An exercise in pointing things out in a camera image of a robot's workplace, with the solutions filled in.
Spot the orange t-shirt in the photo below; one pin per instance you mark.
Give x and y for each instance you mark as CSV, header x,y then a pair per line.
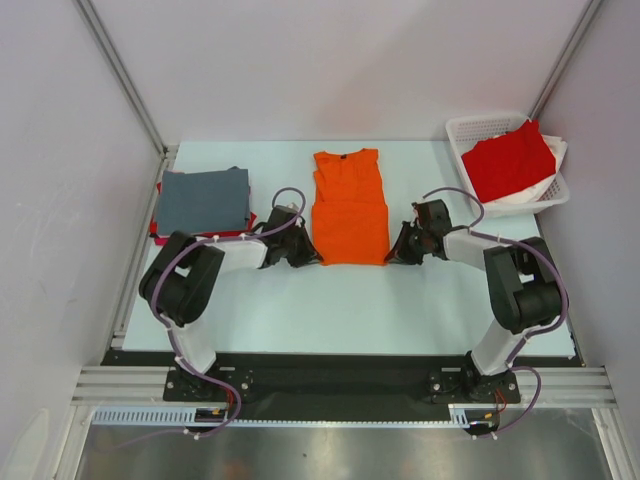
x,y
350,217

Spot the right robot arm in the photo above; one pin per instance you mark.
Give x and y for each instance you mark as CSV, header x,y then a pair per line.
x,y
524,285

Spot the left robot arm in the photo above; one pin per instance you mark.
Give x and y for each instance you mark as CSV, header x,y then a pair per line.
x,y
180,281

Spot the white cloth in basket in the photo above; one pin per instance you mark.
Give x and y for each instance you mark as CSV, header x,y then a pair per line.
x,y
558,148

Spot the magenta folded t-shirt in stack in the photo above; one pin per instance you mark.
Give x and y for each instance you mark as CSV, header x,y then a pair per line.
x,y
160,240

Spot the aluminium corner post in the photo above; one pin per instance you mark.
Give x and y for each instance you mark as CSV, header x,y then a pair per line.
x,y
109,51
572,45

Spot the grey folded t-shirt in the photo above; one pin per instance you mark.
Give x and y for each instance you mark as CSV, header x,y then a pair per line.
x,y
202,202

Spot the white plastic basket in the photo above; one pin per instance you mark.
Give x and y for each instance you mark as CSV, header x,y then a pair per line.
x,y
463,134

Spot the red t-shirt in basket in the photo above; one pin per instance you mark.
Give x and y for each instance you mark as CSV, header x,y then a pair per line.
x,y
510,163

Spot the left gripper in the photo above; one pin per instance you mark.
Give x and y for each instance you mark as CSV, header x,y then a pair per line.
x,y
309,255

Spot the white cable duct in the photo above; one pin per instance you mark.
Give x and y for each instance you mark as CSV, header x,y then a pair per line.
x,y
438,416

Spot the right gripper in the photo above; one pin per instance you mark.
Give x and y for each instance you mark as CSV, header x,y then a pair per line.
x,y
410,242

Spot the left aluminium corner post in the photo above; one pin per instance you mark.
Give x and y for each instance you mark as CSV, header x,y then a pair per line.
x,y
109,51

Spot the right aluminium corner post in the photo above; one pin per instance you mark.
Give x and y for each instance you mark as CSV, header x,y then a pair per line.
x,y
572,45

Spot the aluminium frame rail front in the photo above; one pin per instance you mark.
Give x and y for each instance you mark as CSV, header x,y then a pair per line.
x,y
573,387

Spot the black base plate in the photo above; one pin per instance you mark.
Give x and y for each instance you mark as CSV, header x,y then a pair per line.
x,y
317,383

